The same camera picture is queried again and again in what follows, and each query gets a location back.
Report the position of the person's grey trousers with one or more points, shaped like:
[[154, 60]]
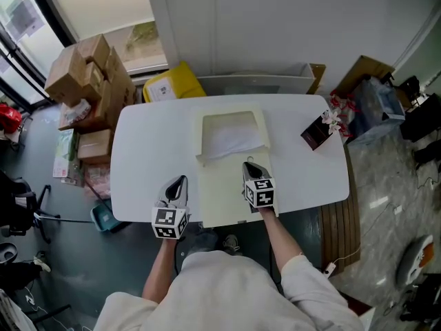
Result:
[[203, 241]]

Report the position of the wooden slat panel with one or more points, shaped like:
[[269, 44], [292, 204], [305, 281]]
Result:
[[339, 233]]

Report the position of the white and orange device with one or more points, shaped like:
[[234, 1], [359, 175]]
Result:
[[411, 260]]

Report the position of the stack of cardboard boxes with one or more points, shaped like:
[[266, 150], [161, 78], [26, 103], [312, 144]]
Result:
[[86, 78]]

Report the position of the pink packets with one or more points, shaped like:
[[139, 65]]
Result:
[[98, 178]]

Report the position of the white A4 paper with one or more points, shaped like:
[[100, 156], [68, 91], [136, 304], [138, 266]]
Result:
[[231, 141]]

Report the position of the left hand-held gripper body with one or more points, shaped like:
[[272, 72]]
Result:
[[169, 222]]

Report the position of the dark brown tissue box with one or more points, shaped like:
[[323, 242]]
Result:
[[315, 134]]

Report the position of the person's left forearm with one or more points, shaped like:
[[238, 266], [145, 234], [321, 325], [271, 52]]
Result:
[[160, 271]]

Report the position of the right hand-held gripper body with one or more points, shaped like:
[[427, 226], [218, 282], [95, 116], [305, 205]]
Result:
[[260, 193]]

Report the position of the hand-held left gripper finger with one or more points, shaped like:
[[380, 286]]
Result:
[[162, 197], [184, 195]]

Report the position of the person's right shoe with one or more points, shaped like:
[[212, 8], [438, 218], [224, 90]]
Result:
[[231, 243]]

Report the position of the green dustpan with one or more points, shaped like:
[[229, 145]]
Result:
[[103, 217]]

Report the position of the pale yellow folder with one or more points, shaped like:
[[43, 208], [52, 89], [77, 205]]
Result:
[[224, 198]]

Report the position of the black equipment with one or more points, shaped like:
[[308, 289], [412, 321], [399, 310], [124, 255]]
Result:
[[420, 122]]

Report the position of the red and white gift bags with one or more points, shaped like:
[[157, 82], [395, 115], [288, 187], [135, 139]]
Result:
[[341, 103]]

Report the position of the large brown cardboard box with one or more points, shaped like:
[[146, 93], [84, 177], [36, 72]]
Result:
[[365, 69]]

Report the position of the white flat board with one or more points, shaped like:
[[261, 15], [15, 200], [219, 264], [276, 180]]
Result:
[[10, 316]]

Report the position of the person's white shirt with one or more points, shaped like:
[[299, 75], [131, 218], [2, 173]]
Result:
[[224, 295]]

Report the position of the white open box panel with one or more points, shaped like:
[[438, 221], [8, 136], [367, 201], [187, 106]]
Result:
[[258, 81]]

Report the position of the person's right forearm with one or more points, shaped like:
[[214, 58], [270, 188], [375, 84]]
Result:
[[280, 240]]

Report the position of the flat cardboard sheet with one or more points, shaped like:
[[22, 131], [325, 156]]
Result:
[[317, 76]]

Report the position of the green and white carton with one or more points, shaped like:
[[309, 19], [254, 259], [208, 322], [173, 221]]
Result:
[[65, 157]]

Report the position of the black framed glass door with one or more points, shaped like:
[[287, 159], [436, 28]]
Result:
[[20, 19]]

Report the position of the white power strip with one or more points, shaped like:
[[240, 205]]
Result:
[[329, 268]]

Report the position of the pink white flower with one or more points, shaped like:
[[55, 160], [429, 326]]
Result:
[[331, 121]]

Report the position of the blue grey plastic wrapped crate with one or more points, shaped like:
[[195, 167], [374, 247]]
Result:
[[375, 112]]

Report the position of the yellow bag with white label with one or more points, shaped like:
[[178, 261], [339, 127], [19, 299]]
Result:
[[187, 81]]

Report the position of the white plastic bag red print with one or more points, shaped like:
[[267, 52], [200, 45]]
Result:
[[77, 111]]

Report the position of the black office chair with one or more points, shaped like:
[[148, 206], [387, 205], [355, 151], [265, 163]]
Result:
[[13, 202]]

